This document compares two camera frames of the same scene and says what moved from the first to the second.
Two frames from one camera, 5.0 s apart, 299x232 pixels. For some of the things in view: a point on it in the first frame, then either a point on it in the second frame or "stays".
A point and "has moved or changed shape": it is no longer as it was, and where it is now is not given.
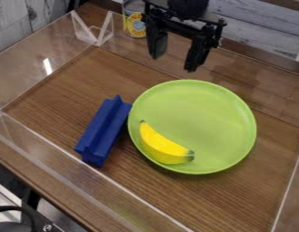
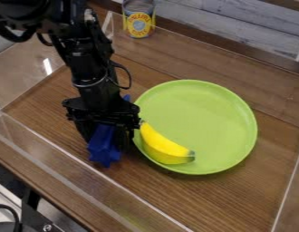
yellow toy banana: x=162 y=149 stays
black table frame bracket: x=32 y=220 stays
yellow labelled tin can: x=134 y=12 stays
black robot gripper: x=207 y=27 to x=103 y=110
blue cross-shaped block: x=102 y=133 has moved or changed shape
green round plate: x=202 y=116 stays
